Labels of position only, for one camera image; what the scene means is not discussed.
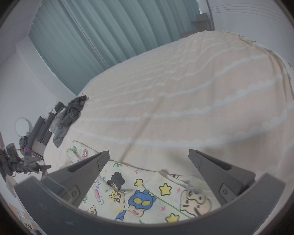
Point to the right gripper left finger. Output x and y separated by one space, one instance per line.
76 177

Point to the white printed pyjama top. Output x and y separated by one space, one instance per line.
149 192

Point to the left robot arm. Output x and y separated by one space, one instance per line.
11 153

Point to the blue-green curtain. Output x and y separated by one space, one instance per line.
100 28

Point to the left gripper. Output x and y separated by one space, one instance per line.
29 165

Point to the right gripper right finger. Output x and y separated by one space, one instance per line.
223 180

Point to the black garment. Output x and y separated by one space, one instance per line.
74 111

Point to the grey bedside table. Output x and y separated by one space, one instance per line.
201 21

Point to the bed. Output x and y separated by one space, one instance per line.
186 94

